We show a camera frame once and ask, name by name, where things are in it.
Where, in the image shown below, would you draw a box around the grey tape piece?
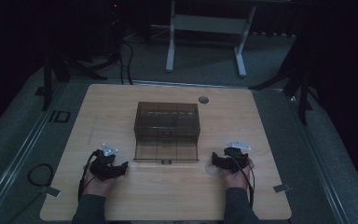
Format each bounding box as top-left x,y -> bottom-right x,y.
272,183 -> 292,193
44,185 -> 62,199

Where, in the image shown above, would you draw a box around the brown transparent storage box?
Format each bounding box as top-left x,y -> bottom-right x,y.
132,101 -> 201,165

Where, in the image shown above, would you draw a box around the black hanging cables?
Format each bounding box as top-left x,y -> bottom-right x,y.
117,18 -> 135,86

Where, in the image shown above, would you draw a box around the black tape floor mark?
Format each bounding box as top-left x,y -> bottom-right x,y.
48,109 -> 72,123

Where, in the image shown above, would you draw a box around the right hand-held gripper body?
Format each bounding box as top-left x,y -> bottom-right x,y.
223,139 -> 252,175

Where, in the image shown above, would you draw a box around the black tripod stand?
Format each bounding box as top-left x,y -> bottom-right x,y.
34,36 -> 109,112
249,40 -> 315,126

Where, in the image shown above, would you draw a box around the person's left hand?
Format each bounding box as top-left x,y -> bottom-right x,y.
82,162 -> 117,198

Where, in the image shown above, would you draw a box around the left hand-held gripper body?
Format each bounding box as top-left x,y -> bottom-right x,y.
89,142 -> 123,182

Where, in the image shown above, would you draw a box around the black looped floor cable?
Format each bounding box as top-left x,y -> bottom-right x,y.
27,163 -> 55,189

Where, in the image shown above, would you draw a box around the left hand-held gripper cable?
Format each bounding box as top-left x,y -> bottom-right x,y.
77,150 -> 99,203

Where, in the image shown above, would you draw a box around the white metal table frame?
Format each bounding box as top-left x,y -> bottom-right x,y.
165,0 -> 257,78

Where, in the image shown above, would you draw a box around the clear tape roll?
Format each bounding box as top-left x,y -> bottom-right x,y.
205,161 -> 222,177

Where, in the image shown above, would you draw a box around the person's right hand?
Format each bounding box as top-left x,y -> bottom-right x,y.
219,157 -> 255,190

